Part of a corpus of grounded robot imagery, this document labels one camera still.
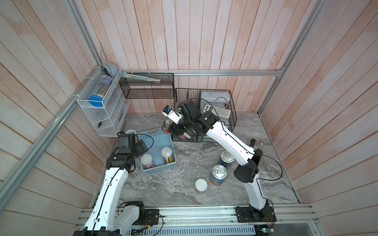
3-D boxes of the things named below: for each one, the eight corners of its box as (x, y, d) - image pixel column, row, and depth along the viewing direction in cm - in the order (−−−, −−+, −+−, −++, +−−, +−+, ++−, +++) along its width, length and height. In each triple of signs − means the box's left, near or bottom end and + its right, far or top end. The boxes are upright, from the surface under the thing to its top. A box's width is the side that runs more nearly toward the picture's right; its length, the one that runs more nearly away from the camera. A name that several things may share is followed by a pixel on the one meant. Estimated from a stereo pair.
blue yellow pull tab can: (210, 185, 86) (213, 179, 77) (209, 172, 91) (211, 164, 82) (223, 185, 86) (228, 179, 77) (221, 172, 91) (225, 164, 82)
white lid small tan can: (195, 194, 82) (195, 190, 76) (194, 183, 86) (195, 178, 80) (206, 194, 82) (207, 190, 76) (205, 183, 86) (206, 178, 80)
